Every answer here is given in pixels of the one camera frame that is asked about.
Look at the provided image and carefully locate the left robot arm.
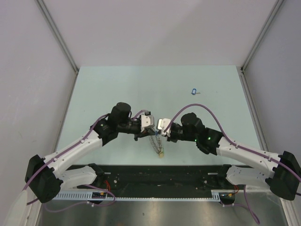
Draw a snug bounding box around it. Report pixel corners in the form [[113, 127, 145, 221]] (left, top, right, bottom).
[[24, 102, 155, 203]]

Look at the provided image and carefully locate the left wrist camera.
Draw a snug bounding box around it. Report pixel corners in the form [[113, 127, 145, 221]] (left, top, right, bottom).
[[140, 111, 155, 132]]

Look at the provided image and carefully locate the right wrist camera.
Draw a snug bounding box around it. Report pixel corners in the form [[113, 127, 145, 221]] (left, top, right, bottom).
[[157, 118, 171, 137]]

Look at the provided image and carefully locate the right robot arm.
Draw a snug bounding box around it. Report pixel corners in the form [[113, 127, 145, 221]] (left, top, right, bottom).
[[157, 113, 301, 201]]

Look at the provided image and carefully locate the metal disc keyring holder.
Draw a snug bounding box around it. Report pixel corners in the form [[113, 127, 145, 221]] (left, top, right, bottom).
[[149, 136, 164, 156]]

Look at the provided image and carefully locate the dark blue tagged key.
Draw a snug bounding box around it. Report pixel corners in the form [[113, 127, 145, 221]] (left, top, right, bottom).
[[191, 89, 200, 95]]

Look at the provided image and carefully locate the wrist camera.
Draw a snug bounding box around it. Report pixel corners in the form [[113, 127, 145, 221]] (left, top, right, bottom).
[[140, 111, 155, 132], [157, 118, 171, 137]]

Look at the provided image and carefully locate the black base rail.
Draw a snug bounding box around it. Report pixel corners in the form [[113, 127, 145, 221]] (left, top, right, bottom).
[[63, 164, 245, 200]]

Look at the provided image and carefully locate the white slotted cable duct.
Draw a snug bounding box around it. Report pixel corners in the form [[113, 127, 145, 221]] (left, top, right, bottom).
[[53, 191, 221, 202]]

